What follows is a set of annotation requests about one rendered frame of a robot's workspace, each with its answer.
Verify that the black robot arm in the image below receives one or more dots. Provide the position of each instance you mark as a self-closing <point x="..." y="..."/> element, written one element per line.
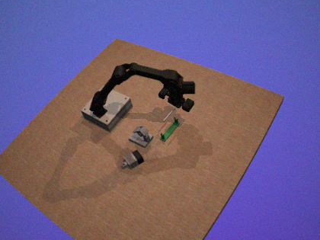
<point x="171" y="80"/>

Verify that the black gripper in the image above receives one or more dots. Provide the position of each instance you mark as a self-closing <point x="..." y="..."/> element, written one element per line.
<point x="177" y="101"/>

